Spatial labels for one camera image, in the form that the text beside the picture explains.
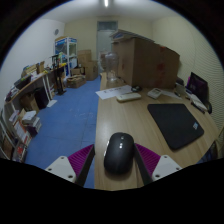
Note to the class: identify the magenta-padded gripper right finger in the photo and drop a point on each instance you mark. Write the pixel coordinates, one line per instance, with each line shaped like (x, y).
(166, 166)

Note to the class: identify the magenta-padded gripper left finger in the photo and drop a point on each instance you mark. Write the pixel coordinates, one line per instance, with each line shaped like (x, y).
(61, 166)

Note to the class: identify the black computer mouse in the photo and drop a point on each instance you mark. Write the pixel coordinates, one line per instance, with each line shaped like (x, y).
(118, 153)

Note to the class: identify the black rectangular mouse pad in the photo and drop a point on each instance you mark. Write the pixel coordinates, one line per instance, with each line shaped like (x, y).
(175, 125)

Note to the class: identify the black pen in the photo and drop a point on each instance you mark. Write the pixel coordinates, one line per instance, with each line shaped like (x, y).
(197, 107)

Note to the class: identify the white notebook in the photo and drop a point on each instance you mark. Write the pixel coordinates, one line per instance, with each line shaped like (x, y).
(199, 103)

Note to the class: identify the single white paper sheet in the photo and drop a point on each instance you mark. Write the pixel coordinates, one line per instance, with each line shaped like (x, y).
(170, 94)

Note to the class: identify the translucent plastic container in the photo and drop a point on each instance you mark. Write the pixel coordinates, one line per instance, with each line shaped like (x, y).
(180, 90)

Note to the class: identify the cream flat remote control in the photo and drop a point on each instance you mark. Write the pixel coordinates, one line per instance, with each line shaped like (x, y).
(128, 97)

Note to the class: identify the dark screen with purple picture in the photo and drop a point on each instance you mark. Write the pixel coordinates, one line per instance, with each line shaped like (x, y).
(197, 86)

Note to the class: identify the open cardboard box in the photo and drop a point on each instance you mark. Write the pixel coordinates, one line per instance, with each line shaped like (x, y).
(76, 81)

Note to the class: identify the large brown cardboard box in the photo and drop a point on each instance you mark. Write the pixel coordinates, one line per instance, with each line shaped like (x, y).
(146, 63)

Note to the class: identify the stacked cardboard boxes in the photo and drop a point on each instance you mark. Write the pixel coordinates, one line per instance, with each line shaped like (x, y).
(87, 63)

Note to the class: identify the clear plastic water jug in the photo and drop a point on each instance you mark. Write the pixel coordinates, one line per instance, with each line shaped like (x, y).
(111, 66)

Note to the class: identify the blue white shelf unit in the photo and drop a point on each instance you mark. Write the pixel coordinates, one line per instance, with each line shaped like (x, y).
(66, 50)

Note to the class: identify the grey door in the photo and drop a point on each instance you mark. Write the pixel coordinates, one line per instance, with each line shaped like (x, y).
(106, 36)

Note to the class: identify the ceiling tube light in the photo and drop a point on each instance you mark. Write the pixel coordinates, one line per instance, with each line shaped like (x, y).
(106, 3)

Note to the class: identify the black metal frame stand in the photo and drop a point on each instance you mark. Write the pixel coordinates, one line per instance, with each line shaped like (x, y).
(60, 81)

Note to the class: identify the long wooden wall desk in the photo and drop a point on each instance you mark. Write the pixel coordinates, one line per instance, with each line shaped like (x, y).
(33, 81)

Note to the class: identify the round wall clock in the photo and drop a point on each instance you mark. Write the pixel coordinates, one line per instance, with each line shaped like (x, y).
(56, 31)

